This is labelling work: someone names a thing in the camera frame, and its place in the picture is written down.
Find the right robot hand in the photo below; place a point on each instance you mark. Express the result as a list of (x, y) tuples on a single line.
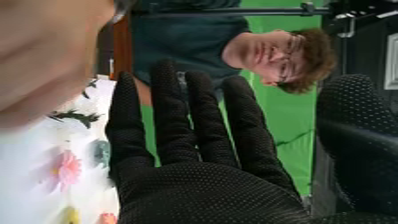
[(214, 193)]

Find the person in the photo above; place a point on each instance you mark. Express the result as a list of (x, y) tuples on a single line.
[(179, 40)]

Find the white sheet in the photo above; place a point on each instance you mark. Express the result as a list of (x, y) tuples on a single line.
[(30, 186)]

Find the black stand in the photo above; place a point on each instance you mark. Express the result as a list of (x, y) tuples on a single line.
[(237, 11)]

